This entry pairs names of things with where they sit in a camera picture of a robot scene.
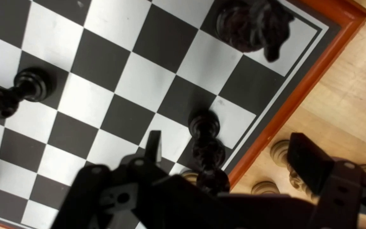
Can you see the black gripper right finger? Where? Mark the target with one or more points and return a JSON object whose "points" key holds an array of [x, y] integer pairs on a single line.
{"points": [[311, 162]]}

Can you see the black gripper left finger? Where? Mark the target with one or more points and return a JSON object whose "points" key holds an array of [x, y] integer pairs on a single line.
{"points": [[153, 151]]}

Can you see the black chess piece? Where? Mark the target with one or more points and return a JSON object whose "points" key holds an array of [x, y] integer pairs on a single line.
{"points": [[209, 153]]}

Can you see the light wooden chess piece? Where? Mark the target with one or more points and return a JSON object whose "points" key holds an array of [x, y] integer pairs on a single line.
{"points": [[280, 154]]}

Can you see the light wooden chess pawn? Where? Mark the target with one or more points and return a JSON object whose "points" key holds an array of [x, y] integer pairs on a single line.
{"points": [[265, 187]]}

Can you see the black chess pawn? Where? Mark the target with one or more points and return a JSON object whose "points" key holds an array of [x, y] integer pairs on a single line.
{"points": [[30, 84]]}

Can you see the black chess knight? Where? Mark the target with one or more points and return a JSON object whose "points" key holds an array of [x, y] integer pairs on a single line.
{"points": [[251, 26]]}

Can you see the black and white chessboard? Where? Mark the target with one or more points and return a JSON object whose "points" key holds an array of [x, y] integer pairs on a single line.
{"points": [[123, 69]]}

